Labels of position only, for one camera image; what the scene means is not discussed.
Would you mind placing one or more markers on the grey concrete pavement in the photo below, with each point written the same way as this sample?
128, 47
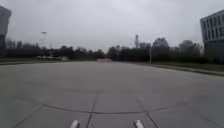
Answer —
110, 83

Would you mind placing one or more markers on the tall tower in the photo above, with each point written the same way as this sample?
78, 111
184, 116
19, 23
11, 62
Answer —
136, 41

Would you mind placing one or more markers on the row of trees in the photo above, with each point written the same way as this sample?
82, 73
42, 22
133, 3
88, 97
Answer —
160, 51
50, 52

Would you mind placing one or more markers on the row of parked vehicles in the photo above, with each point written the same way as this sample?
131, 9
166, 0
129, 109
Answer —
51, 57

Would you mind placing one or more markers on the robot's own part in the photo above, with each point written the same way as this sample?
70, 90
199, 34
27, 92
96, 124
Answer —
138, 124
74, 124

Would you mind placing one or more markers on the tall lamp pole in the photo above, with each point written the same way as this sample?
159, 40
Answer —
43, 39

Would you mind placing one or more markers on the grass strip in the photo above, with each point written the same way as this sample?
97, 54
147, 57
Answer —
196, 66
20, 61

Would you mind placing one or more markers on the grey building with windows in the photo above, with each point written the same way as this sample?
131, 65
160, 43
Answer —
213, 33

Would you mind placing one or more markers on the dark building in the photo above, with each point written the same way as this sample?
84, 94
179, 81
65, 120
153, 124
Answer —
4, 26

